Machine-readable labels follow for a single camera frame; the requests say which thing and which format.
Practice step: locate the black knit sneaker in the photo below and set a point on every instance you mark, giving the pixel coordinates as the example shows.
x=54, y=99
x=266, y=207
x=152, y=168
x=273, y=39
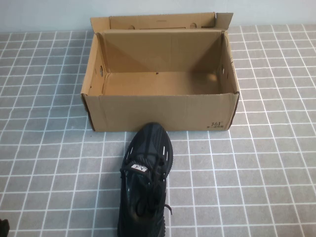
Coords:
x=145, y=197

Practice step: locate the gray white-grid tablecloth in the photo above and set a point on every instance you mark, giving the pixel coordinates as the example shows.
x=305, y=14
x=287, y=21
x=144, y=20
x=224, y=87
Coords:
x=247, y=185

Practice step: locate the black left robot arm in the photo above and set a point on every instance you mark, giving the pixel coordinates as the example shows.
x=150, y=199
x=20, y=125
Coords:
x=3, y=228

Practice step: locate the brown cardboard shoe box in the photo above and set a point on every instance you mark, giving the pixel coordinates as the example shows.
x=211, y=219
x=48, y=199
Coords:
x=160, y=111

